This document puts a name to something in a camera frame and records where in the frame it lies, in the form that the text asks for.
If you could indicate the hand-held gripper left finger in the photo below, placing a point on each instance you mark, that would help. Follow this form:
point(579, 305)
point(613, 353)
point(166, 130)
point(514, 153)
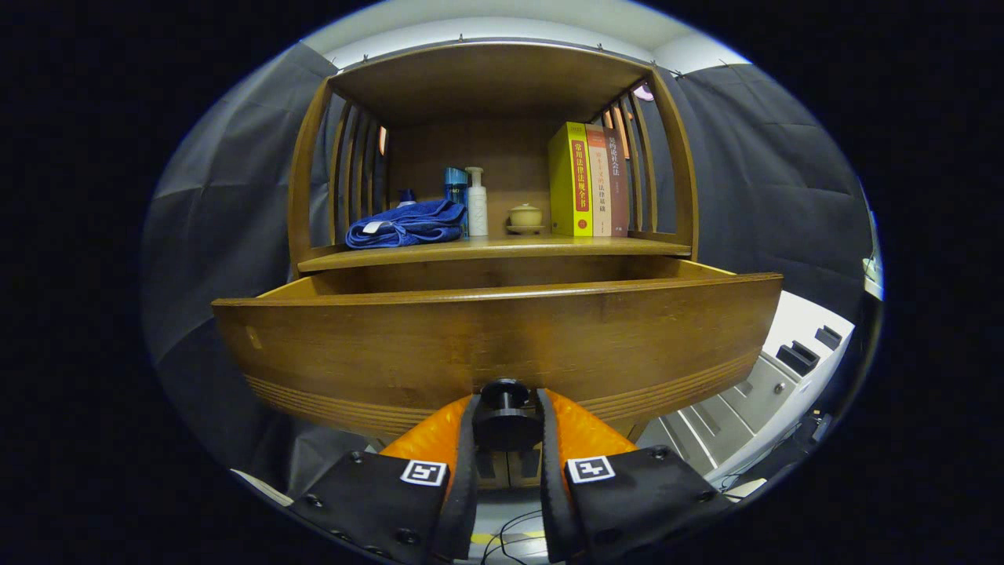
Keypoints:
point(468, 486)

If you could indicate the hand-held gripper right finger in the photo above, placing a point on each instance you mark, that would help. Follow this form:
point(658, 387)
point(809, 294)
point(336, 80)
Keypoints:
point(551, 502)

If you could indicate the wooden drawer with black knob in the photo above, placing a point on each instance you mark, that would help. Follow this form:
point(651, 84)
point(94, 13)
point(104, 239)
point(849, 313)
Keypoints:
point(471, 337)

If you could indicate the wooden cabinet door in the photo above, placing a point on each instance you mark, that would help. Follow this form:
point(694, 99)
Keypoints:
point(525, 469)
point(494, 471)

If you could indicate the wooden countertop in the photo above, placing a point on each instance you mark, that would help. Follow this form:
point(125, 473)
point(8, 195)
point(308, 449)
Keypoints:
point(510, 247)

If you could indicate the white side cabinet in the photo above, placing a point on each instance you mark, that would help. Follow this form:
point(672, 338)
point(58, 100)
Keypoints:
point(792, 322)

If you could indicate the wooden cabinet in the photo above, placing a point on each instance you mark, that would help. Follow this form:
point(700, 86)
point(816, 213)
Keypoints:
point(486, 86)

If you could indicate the yellow floor tape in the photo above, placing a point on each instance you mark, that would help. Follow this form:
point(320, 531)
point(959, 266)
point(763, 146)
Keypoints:
point(510, 538)

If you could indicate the blue folded towel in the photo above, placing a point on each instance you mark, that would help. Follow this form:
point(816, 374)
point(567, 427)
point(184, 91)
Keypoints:
point(408, 224)

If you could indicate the beige lidded teacup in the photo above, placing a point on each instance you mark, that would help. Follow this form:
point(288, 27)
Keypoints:
point(525, 217)

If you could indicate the white pump bottle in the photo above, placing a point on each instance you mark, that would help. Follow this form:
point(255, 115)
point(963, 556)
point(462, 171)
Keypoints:
point(477, 208)

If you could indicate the small white blue-capped bottle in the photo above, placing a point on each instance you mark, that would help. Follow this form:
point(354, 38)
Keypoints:
point(405, 196)

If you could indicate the teal blue bottle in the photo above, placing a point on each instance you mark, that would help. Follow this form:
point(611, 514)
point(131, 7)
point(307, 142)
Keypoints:
point(456, 184)

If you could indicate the brown book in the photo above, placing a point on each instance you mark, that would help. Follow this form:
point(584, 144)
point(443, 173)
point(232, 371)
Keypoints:
point(619, 192)

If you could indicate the orange and white book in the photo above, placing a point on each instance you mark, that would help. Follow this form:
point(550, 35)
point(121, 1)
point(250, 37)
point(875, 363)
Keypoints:
point(600, 188)

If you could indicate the yellow book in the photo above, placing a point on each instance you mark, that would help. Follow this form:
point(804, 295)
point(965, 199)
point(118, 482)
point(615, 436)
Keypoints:
point(566, 180)

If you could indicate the black backdrop cloth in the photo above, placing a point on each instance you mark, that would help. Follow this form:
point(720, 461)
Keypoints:
point(212, 235)

